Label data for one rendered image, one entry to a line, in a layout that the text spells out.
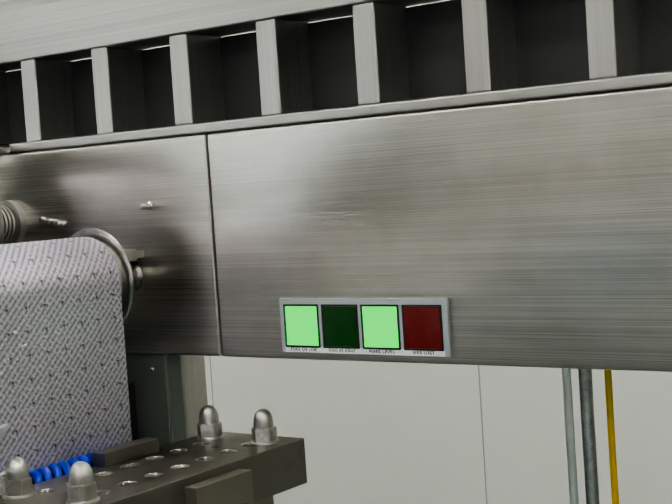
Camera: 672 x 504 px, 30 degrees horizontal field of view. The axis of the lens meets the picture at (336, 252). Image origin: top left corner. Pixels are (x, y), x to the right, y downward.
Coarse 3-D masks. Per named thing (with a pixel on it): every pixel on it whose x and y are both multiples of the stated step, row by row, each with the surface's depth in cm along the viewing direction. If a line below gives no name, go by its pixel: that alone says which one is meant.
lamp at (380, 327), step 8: (368, 312) 153; (376, 312) 152; (384, 312) 152; (392, 312) 151; (368, 320) 153; (376, 320) 152; (384, 320) 152; (392, 320) 151; (368, 328) 153; (376, 328) 152; (384, 328) 152; (392, 328) 151; (368, 336) 153; (376, 336) 152; (384, 336) 152; (392, 336) 151; (368, 344) 153; (376, 344) 153; (384, 344) 152; (392, 344) 151
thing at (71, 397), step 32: (0, 352) 150; (32, 352) 154; (64, 352) 158; (96, 352) 162; (0, 384) 150; (32, 384) 154; (64, 384) 158; (96, 384) 162; (0, 416) 150; (32, 416) 154; (64, 416) 158; (96, 416) 162; (128, 416) 167; (0, 448) 150; (32, 448) 154; (64, 448) 158; (96, 448) 162
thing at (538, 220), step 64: (320, 128) 156; (384, 128) 150; (448, 128) 145; (512, 128) 140; (576, 128) 136; (640, 128) 132; (0, 192) 192; (64, 192) 184; (128, 192) 176; (192, 192) 169; (256, 192) 163; (320, 192) 157; (384, 192) 151; (448, 192) 146; (512, 192) 141; (576, 192) 136; (640, 192) 132; (192, 256) 170; (256, 256) 163; (320, 256) 157; (384, 256) 152; (448, 256) 146; (512, 256) 142; (576, 256) 137; (640, 256) 133; (128, 320) 178; (192, 320) 171; (256, 320) 164; (512, 320) 142; (576, 320) 138; (640, 320) 133
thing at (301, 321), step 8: (288, 312) 160; (296, 312) 159; (304, 312) 159; (312, 312) 158; (288, 320) 160; (296, 320) 159; (304, 320) 159; (312, 320) 158; (288, 328) 160; (296, 328) 160; (304, 328) 159; (312, 328) 158; (288, 336) 160; (296, 336) 160; (304, 336) 159; (312, 336) 158; (288, 344) 161; (296, 344) 160; (304, 344) 159; (312, 344) 158
